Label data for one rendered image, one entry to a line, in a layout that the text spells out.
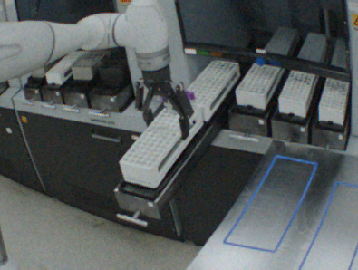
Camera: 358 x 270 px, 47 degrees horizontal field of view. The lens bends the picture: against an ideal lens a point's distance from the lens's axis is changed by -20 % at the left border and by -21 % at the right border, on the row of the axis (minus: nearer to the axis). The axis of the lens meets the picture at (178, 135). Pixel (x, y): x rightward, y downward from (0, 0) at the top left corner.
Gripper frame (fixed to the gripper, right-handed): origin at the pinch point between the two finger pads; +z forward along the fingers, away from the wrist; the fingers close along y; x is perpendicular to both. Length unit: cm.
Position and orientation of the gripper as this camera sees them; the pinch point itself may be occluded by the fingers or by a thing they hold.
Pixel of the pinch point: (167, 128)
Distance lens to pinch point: 141.4
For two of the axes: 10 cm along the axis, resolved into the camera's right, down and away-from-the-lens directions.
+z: 1.6, 8.0, 5.7
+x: 4.5, -5.7, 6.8
